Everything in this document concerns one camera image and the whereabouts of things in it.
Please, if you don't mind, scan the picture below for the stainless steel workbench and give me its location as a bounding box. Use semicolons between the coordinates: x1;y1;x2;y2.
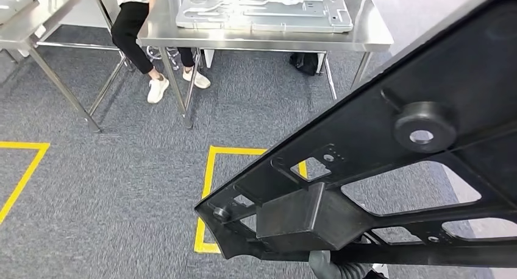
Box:
137;0;395;129

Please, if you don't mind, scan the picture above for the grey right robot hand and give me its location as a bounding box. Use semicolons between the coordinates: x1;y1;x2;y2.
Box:
308;250;340;279

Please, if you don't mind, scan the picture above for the black bag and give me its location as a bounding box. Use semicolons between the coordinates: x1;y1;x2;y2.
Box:
288;52;321;77

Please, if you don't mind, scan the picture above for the black plastic mounting plate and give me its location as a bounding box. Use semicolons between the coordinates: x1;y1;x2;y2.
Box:
194;0;517;270

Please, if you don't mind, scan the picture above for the steel side table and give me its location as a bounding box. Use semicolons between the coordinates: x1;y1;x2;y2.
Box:
0;0;129;133

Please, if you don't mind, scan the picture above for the yellow floor tape square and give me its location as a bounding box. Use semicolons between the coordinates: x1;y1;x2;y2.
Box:
193;145;308;255

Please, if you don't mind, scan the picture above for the grey stamped metal plate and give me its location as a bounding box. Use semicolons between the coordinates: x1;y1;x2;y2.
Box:
176;0;354;34

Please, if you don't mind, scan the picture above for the person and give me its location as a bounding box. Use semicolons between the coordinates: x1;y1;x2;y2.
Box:
111;0;212;105

